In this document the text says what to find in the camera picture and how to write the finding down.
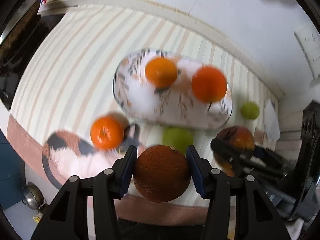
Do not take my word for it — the dark brownish orange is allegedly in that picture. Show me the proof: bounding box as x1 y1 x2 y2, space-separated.
133 145 190 203

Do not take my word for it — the red yellow apple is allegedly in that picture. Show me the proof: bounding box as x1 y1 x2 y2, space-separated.
213 126 255 177

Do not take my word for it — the orange on cat mat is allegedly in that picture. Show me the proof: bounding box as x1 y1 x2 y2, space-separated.
90 115 124 150

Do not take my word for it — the small orange on plate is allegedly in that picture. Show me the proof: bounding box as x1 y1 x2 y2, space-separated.
145 57 178 89

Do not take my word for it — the green apple near plate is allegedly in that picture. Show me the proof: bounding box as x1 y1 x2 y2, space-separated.
162 127 194 155

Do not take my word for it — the large red-orange orange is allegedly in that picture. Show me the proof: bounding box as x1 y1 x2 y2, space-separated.
191 66 227 103

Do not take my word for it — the green apple far right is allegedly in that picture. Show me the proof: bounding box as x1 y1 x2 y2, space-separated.
241 101 260 120

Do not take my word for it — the steel pot on floor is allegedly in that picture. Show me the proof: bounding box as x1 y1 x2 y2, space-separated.
22 182 46 210

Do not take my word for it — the black induction stove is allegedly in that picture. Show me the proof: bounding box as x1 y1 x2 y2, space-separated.
1 14 64 110

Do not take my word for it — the white wall socket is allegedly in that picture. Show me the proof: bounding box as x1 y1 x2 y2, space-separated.
295 23 319 79

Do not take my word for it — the striped cat table mat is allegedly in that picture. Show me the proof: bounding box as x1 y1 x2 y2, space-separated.
6 3 281 227

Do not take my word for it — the blue cabinet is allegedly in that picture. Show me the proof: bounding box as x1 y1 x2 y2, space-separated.
0 132 24 210

